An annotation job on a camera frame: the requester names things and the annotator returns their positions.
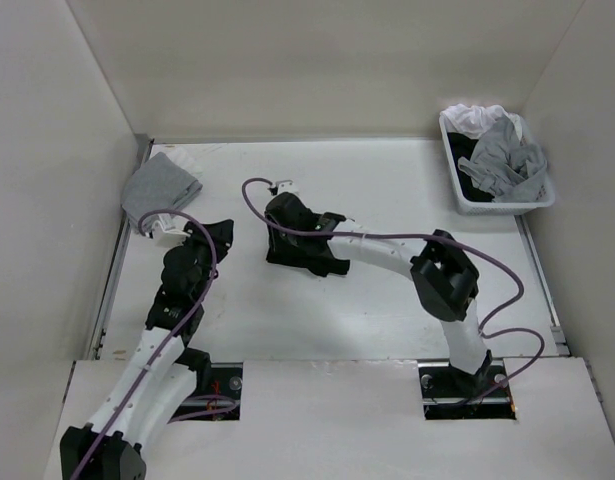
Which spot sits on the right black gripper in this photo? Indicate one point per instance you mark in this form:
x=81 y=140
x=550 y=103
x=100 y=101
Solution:
x=272 y=226

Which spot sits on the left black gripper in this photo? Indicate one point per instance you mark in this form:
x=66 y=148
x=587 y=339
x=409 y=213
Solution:
x=221 y=234

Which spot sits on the black tank top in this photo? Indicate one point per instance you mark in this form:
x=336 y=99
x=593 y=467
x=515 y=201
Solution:
x=313 y=255

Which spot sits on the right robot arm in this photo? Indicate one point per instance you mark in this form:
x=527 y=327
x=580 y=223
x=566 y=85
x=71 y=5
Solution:
x=443 y=276

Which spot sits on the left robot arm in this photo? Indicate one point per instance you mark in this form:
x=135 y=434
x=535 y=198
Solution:
x=163 y=370

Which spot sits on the folded grey tank top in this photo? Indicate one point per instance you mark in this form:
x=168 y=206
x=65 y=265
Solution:
x=159 y=183

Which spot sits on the black garment in basket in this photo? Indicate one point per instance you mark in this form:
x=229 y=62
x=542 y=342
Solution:
x=462 y=147

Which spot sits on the white garment in basket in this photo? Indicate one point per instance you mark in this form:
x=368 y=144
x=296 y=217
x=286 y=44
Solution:
x=474 y=121

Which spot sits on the grey garment in basket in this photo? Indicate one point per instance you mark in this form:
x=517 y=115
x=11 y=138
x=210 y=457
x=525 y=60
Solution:
x=503 y=166

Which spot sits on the white laundry basket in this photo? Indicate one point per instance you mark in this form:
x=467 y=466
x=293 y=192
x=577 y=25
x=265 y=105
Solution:
x=546 y=195

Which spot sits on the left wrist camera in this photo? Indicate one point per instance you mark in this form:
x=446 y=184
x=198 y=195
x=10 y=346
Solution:
x=161 y=226

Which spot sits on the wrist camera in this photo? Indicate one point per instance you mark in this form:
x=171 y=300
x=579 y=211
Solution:
x=284 y=186
x=161 y=226

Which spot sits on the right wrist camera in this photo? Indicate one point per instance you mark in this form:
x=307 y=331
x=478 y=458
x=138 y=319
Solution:
x=284 y=186

